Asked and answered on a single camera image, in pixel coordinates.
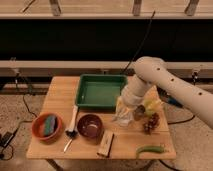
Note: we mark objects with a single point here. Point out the translucent covered gripper body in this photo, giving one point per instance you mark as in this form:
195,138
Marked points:
129,100

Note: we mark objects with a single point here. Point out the white towel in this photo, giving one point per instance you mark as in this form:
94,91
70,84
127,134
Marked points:
122,115

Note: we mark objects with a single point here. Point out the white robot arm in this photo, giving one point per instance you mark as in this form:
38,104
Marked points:
152,71

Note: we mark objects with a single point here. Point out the small metal cup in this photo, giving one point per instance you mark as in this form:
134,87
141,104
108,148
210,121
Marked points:
138,112

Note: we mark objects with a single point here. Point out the bunch of dark grapes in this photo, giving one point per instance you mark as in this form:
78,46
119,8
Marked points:
151,124

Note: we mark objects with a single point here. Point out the green plastic tray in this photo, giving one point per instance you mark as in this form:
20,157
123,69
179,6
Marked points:
99,91

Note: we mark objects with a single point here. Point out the dark red bowl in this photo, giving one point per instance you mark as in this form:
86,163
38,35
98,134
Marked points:
90,126

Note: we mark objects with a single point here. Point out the wooden block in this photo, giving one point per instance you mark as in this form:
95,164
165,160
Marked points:
106,143

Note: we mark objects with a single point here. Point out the wooden table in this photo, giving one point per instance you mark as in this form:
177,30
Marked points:
60,99

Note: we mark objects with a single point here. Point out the green blue sponge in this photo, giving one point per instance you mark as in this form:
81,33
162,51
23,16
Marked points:
49,125

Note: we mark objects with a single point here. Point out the orange bowl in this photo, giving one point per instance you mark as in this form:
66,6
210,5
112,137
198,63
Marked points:
38,126

